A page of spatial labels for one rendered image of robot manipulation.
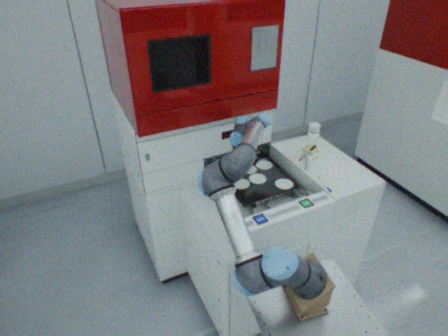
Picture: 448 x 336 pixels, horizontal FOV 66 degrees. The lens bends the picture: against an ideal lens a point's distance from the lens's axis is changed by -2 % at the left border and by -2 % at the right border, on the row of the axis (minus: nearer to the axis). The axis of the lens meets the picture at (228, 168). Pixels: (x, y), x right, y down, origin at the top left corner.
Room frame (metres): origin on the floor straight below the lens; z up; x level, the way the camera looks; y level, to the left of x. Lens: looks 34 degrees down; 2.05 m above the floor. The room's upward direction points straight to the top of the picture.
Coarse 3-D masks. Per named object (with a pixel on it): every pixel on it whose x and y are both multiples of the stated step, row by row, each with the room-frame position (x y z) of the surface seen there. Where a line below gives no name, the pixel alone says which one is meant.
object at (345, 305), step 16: (336, 272) 1.01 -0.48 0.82; (336, 288) 0.93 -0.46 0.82; (352, 288) 0.93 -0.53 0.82; (256, 304) 0.85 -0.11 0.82; (272, 304) 0.85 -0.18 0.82; (288, 304) 0.85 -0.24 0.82; (336, 304) 0.85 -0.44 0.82; (352, 304) 0.85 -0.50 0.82; (256, 320) 0.79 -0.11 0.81; (272, 320) 0.78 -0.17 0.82; (288, 320) 0.78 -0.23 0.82; (320, 320) 0.78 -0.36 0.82; (336, 320) 0.78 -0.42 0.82; (352, 320) 0.78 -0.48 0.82; (368, 320) 0.78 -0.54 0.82
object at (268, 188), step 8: (272, 168) 1.72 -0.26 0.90; (248, 176) 1.64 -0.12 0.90; (272, 176) 1.64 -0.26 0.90; (280, 176) 1.64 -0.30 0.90; (288, 176) 1.64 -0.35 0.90; (256, 184) 1.56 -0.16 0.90; (264, 184) 1.56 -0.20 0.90; (272, 184) 1.56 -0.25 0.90; (296, 184) 1.56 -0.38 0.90; (240, 192) 1.49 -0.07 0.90; (248, 192) 1.49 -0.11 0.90; (256, 192) 1.49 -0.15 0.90; (264, 192) 1.49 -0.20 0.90; (272, 192) 1.49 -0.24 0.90; (280, 192) 1.49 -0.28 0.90; (248, 200) 1.42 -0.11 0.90; (256, 200) 1.42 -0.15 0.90
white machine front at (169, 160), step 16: (272, 112) 1.91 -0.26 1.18; (192, 128) 1.68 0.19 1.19; (208, 128) 1.72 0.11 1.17; (224, 128) 1.77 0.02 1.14; (144, 144) 1.56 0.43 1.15; (160, 144) 1.60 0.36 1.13; (176, 144) 1.64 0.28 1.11; (192, 144) 1.68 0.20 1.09; (208, 144) 1.72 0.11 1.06; (224, 144) 1.77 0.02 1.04; (144, 160) 1.56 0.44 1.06; (160, 160) 1.59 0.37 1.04; (176, 160) 1.63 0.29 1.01; (192, 160) 1.68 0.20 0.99; (144, 176) 1.55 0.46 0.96; (160, 176) 1.59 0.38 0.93; (176, 176) 1.63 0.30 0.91; (192, 176) 1.67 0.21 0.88; (160, 192) 1.58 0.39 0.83
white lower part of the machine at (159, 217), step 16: (128, 160) 1.96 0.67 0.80; (128, 176) 2.09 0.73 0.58; (176, 192) 1.63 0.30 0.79; (144, 208) 1.65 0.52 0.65; (160, 208) 1.58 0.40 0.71; (176, 208) 1.62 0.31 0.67; (144, 224) 1.76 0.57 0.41; (160, 224) 1.57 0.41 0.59; (176, 224) 1.62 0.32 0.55; (144, 240) 1.90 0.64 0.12; (160, 240) 1.57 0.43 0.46; (176, 240) 1.61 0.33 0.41; (160, 256) 1.56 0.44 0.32; (176, 256) 1.61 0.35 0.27; (160, 272) 1.55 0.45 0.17; (176, 272) 1.60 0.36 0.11
